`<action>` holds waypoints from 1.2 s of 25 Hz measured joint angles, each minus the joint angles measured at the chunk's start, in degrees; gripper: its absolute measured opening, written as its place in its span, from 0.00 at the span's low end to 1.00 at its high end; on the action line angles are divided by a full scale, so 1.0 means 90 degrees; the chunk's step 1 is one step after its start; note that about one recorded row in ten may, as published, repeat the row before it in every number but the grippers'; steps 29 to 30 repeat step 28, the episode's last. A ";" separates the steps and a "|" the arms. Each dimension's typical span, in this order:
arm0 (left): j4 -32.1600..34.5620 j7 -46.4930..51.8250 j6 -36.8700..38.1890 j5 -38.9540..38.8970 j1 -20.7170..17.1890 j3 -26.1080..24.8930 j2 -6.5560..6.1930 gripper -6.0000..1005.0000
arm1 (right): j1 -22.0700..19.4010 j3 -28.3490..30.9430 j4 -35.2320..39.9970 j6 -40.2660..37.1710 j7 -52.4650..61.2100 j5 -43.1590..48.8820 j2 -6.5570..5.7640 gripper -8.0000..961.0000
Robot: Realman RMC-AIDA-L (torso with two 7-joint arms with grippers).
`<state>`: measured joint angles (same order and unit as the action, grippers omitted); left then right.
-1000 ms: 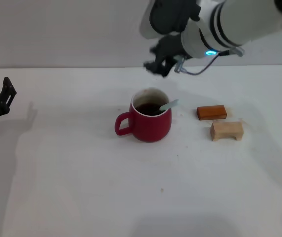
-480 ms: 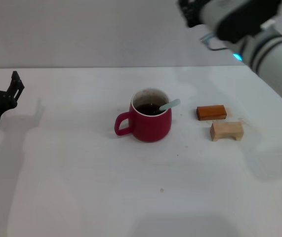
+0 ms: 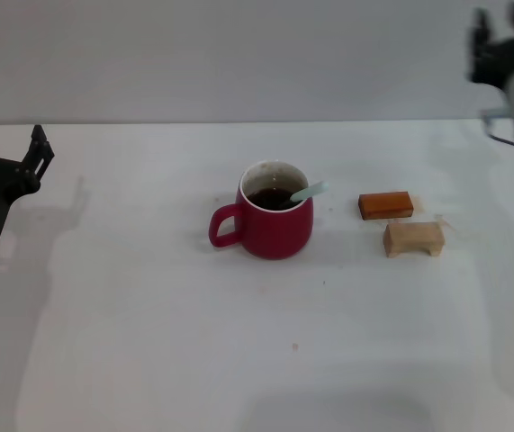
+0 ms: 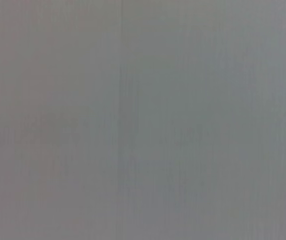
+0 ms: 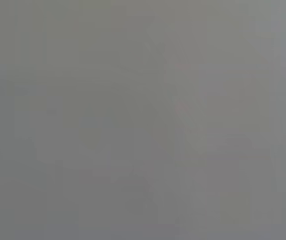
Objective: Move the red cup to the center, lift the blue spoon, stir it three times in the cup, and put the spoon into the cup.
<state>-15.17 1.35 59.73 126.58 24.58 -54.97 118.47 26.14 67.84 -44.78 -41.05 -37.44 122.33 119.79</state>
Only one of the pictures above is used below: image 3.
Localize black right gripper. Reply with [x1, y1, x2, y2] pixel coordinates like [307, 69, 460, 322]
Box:
[464, 2, 514, 91]

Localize metal spoon with blue handle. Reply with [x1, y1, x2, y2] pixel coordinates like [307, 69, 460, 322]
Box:
[278, 180, 331, 212]

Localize red ceramic mug with coffee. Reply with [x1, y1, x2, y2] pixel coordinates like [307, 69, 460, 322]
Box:
[207, 160, 315, 262]

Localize orange-brown wooden block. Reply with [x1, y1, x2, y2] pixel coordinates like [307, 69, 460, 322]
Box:
[357, 191, 415, 221]

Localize light wooden arch block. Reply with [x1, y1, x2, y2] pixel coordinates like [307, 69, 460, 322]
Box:
[382, 220, 446, 258]

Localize grey cable with metal plug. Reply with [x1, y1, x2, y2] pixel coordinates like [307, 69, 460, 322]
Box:
[481, 107, 514, 148]

